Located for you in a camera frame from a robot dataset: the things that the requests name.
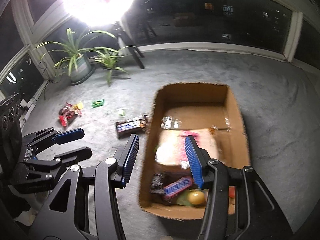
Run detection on dark snack red-edged packet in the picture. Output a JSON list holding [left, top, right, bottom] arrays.
[[58, 109, 82, 127]]

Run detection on dark dates red-edged packet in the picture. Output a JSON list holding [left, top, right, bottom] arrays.
[[59, 102, 72, 115]]

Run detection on yellow candy packet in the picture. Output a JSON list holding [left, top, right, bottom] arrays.
[[73, 102, 83, 111]]

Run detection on yellow ball green wrapper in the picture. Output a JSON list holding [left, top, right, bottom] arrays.
[[176, 190, 208, 207]]

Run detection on dark green candy packet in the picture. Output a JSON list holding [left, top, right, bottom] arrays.
[[91, 99, 105, 108]]

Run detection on brown Snickers bar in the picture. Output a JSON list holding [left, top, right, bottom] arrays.
[[115, 115, 148, 139]]

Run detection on black milk candy packet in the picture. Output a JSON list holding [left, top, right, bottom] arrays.
[[149, 173, 167, 195]]

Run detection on packaged toast bread slice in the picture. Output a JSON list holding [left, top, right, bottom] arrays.
[[154, 127, 221, 173]]

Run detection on white gloved left hand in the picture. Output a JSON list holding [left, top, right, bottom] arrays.
[[14, 191, 50, 226]]

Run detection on white power strip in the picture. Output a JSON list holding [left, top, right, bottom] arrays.
[[20, 98, 37, 122]]

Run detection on small Snickers bar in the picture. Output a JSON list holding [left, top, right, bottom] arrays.
[[163, 176, 193, 199]]

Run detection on large potted spider plant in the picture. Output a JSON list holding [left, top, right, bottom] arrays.
[[35, 28, 116, 85]]

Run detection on small spider plant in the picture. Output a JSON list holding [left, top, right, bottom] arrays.
[[93, 47, 129, 87]]

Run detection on cardboard box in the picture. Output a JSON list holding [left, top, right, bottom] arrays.
[[138, 83, 250, 220]]

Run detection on black tripod stand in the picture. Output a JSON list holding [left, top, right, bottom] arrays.
[[112, 21, 145, 69]]

